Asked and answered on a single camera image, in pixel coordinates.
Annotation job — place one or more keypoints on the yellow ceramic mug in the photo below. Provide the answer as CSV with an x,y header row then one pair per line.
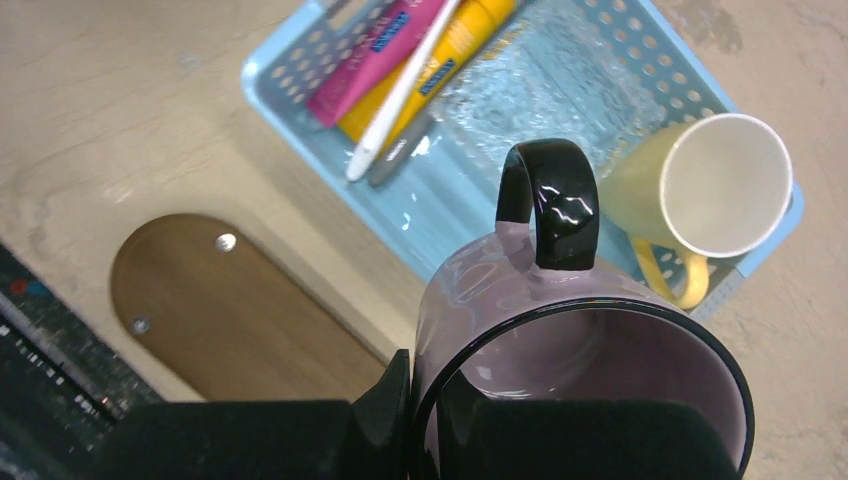
x,y
714,188

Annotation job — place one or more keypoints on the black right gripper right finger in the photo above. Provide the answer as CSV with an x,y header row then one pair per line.
x,y
482,438

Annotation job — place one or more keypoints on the pink toothpaste tube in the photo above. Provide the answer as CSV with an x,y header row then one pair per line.
x,y
393,38

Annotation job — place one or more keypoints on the dark wooden oval tray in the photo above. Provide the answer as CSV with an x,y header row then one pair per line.
x,y
211,306

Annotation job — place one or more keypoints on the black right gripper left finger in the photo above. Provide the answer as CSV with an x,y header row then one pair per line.
x,y
298,439

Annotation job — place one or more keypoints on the grey toothbrush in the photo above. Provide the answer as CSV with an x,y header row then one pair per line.
x,y
400,149

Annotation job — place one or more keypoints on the yellow toothpaste tube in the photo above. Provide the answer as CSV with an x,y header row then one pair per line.
x,y
472,25

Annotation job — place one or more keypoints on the clear textured glass dish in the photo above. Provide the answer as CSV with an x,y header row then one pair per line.
x,y
548,74

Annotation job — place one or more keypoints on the white toothbrush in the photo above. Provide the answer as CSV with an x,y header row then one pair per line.
x,y
382,123

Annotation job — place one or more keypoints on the purple mug with black handle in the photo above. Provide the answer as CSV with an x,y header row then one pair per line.
x,y
528,312

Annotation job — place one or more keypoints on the light blue perforated plastic basket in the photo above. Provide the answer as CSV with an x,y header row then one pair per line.
x,y
442,199

